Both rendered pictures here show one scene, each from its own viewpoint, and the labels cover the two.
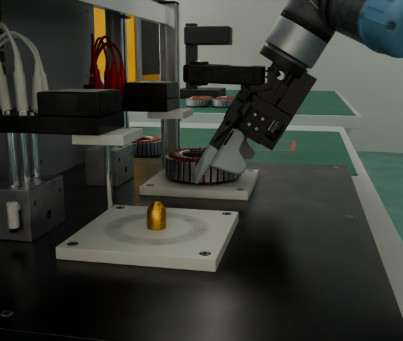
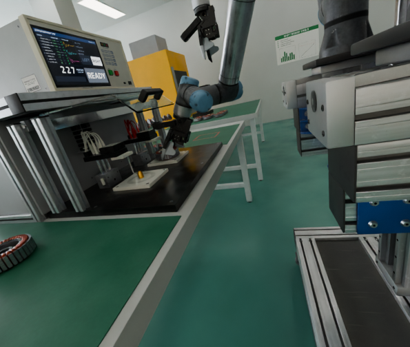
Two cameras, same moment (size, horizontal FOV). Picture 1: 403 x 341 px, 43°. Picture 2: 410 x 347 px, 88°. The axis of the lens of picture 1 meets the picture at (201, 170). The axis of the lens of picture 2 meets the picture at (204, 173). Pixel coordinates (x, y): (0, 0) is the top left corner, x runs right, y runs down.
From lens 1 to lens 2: 0.36 m
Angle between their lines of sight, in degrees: 11
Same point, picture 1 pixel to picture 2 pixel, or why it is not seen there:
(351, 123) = (253, 116)
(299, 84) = (186, 123)
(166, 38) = (154, 111)
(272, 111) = (179, 133)
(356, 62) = (273, 82)
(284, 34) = (176, 109)
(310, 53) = (185, 113)
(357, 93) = (276, 95)
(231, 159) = (171, 151)
